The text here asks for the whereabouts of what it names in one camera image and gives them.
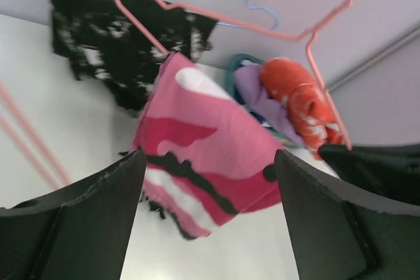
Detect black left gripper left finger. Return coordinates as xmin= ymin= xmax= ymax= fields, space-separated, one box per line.
xmin=1 ymin=150 xmax=146 ymax=279

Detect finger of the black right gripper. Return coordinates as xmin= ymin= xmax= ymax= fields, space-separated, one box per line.
xmin=318 ymin=144 xmax=419 ymax=205

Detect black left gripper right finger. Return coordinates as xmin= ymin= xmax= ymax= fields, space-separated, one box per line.
xmin=274 ymin=150 xmax=419 ymax=279

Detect pink hanger of orange trousers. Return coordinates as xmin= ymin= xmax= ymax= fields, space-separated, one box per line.
xmin=0 ymin=79 xmax=72 ymax=189

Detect orange trousers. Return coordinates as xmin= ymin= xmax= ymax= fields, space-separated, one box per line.
xmin=259 ymin=58 xmax=343 ymax=160

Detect pink patterned trousers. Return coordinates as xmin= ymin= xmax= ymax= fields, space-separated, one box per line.
xmin=133 ymin=53 xmax=281 ymax=240

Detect purple trousers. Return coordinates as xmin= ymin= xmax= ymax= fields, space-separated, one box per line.
xmin=233 ymin=64 xmax=305 ymax=147

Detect black white trousers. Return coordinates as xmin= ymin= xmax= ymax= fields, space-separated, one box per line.
xmin=51 ymin=0 xmax=217 ymax=117

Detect empty light blue hanger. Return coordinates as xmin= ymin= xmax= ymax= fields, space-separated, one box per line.
xmin=244 ymin=0 xmax=280 ymax=30

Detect teal plastic basin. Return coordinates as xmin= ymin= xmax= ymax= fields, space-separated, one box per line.
xmin=225 ymin=54 xmax=305 ymax=149

